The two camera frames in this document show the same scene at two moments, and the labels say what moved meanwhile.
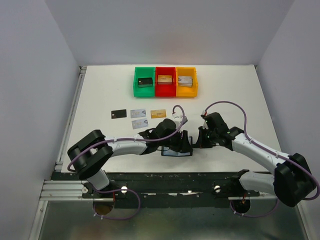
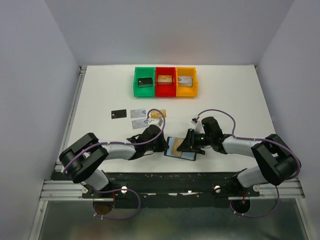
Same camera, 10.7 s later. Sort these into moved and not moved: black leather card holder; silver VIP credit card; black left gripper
Moved: black leather card holder; black left gripper
Not moved: silver VIP credit card
